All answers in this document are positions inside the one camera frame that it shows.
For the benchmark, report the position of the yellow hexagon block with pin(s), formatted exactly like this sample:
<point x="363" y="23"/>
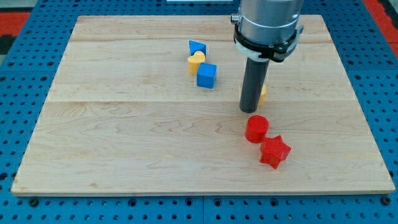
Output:
<point x="262" y="96"/>

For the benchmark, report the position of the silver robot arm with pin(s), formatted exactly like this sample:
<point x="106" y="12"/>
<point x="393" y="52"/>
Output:
<point x="267" y="22"/>

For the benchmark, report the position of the yellow heart block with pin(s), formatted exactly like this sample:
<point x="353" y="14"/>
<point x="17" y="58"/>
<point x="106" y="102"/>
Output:
<point x="194" y="62"/>

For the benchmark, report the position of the blue cube block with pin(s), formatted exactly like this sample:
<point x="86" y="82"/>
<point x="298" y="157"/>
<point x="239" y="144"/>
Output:
<point x="206" y="75"/>

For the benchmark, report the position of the red cylinder block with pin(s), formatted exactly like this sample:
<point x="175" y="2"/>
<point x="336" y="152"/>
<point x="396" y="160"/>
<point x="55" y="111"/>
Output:
<point x="256" y="128"/>

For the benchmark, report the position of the light wooden board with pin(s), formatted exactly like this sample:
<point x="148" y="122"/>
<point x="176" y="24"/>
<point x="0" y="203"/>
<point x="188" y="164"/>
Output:
<point x="123" y="117"/>

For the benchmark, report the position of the blue triangle block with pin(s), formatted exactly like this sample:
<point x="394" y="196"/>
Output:
<point x="195" y="46"/>

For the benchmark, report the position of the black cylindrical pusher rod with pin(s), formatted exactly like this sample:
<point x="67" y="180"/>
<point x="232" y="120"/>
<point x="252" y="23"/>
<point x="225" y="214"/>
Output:
<point x="254" y="76"/>

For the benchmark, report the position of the red star block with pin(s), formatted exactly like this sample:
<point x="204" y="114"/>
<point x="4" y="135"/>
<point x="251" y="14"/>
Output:
<point x="274" y="151"/>

